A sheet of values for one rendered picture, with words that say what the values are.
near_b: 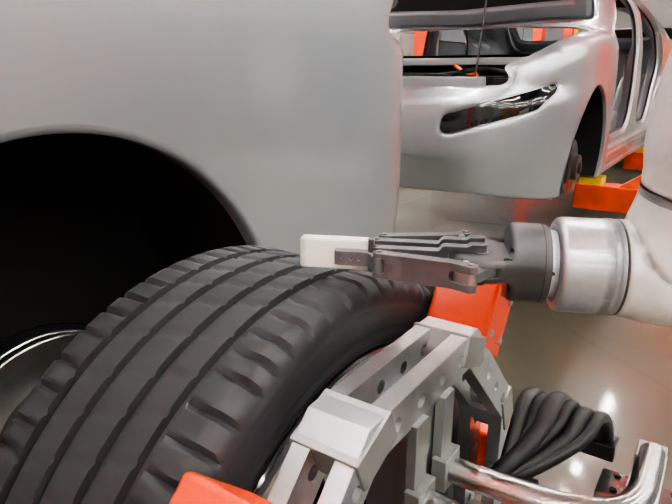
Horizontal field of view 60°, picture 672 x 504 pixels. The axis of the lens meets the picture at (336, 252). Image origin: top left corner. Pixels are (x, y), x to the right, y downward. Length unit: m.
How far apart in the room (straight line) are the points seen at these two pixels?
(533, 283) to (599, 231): 0.07
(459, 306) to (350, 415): 0.25
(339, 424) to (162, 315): 0.21
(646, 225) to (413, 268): 0.20
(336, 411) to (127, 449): 0.17
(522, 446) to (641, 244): 0.24
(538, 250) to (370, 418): 0.21
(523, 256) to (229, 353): 0.27
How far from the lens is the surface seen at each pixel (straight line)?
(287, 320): 0.53
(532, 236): 0.55
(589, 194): 4.13
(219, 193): 0.96
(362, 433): 0.46
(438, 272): 0.52
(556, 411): 0.67
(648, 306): 0.57
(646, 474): 0.66
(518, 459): 0.66
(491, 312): 0.67
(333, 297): 0.55
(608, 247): 0.55
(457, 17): 4.12
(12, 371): 0.94
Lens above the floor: 1.38
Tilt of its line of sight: 17 degrees down
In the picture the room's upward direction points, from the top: straight up
